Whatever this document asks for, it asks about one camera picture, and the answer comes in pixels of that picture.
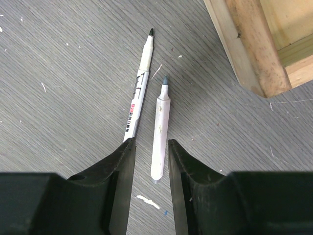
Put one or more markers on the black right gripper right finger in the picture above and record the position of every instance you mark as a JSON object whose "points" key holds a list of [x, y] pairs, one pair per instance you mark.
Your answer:
{"points": [[206, 202]]}

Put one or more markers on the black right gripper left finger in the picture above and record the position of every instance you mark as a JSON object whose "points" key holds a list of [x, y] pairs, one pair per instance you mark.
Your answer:
{"points": [[95, 201]]}

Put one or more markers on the white marker grey tip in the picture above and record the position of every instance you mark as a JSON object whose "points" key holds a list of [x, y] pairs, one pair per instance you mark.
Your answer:
{"points": [[160, 132]]}

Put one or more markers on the wooden clothes rack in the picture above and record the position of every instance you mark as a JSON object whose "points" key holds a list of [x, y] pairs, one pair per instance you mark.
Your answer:
{"points": [[269, 43]]}

